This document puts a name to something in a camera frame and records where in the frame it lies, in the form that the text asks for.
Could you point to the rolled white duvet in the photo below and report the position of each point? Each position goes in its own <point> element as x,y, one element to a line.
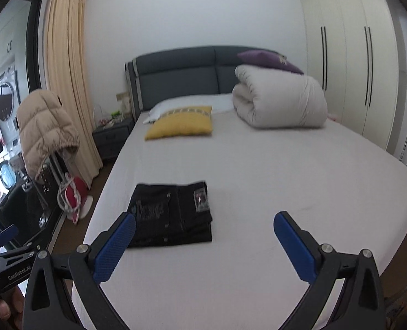
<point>279,99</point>

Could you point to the black-framed glass door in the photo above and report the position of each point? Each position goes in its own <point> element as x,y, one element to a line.
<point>34,41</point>

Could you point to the teal round-window appliance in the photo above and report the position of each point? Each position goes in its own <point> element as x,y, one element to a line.
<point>7,175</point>

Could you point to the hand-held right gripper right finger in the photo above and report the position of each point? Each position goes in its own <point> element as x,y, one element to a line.
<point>294,247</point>

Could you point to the grey padded headboard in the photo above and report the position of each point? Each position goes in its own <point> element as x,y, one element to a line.
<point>182,75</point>

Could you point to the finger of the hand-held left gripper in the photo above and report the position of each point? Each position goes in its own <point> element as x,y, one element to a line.
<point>7,235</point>
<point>21,251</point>

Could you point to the yellow pillow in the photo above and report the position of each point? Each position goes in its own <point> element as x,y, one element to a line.
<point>181,125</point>

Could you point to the beige curtain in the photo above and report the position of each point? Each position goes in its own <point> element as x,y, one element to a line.
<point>65,58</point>

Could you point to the black denim pants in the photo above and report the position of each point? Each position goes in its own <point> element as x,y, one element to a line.
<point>176,223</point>

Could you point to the person's left hand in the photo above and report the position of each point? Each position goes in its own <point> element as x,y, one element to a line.
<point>5,311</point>

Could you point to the white washing machine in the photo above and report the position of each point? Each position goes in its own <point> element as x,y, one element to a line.
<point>5,103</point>

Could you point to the beige puffer jacket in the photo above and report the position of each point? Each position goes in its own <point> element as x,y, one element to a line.
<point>45,127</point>

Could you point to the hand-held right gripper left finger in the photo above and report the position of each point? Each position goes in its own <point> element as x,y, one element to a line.
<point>115,247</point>

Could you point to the grey nightstand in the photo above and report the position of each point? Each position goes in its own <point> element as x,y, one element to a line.
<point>112,137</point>

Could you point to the white bed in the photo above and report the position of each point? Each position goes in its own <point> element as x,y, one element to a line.
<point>275,178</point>

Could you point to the white pillow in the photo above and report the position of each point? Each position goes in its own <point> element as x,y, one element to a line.
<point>176,103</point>

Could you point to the purple pillow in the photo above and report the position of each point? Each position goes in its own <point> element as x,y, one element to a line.
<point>268,60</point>

